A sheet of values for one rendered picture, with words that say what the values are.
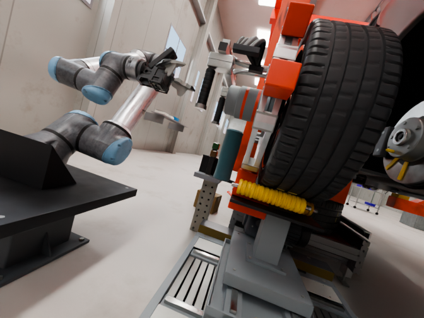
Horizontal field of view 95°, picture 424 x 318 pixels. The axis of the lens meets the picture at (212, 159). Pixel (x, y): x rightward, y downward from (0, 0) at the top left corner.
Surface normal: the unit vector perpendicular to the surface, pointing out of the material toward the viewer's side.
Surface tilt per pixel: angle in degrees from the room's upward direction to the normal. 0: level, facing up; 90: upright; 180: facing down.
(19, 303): 0
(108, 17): 90
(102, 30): 90
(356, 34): 57
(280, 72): 90
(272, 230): 90
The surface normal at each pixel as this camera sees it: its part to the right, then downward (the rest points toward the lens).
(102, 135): 0.19, -0.42
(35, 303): 0.28, -0.96
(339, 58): -0.11, -0.23
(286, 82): -0.18, 0.00
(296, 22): -0.31, 0.55
